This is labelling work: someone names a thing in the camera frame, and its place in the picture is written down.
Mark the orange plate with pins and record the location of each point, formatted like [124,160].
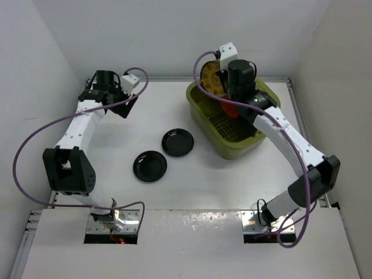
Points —
[230,109]

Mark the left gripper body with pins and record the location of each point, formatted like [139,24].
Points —
[117,92]

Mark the yellow patterned brown-rim plate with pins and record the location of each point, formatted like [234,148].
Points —
[210,80]

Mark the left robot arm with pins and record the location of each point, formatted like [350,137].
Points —
[68,169]

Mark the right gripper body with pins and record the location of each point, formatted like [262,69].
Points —
[224,76]

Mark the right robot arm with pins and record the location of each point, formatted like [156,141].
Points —
[316,172]

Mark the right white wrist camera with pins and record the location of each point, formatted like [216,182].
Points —
[228,53]

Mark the olive green dish rack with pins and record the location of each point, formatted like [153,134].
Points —
[231,138]

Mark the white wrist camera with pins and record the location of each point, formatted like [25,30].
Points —
[128,83]
[228,53]

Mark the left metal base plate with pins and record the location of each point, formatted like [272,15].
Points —
[121,222]

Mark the black plate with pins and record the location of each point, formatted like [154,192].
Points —
[149,166]
[177,142]

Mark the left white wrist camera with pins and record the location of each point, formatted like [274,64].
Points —
[128,83]

